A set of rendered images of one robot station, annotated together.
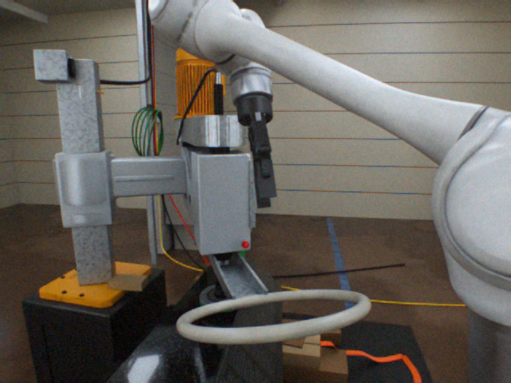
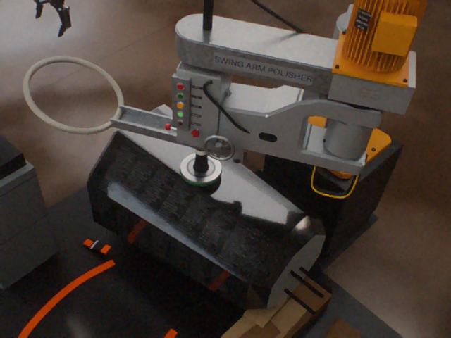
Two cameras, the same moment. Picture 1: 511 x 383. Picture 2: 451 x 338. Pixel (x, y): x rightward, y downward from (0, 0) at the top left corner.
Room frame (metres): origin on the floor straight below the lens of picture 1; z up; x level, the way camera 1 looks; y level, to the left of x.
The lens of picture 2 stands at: (2.38, -1.40, 2.85)
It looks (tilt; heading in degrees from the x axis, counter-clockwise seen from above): 46 degrees down; 119
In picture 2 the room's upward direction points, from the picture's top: 5 degrees clockwise
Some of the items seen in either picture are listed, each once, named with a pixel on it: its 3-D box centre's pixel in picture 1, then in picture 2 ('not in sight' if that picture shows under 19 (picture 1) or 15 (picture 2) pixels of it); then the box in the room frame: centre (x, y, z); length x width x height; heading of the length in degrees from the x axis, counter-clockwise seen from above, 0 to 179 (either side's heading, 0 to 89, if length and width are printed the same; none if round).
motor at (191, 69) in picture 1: (199, 84); (386, 15); (2.01, 0.34, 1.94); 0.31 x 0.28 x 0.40; 108
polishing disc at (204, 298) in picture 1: (223, 295); (201, 167); (1.38, 0.15, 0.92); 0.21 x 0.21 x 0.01
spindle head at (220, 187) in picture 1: (217, 199); (220, 104); (1.45, 0.18, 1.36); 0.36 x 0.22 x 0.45; 18
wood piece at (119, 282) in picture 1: (128, 282); not in sight; (1.72, 0.74, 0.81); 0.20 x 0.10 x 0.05; 85
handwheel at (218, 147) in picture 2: not in sight; (220, 143); (1.53, 0.08, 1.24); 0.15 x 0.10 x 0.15; 18
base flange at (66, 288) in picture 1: (98, 279); (337, 137); (1.82, 0.98, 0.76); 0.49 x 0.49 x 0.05; 77
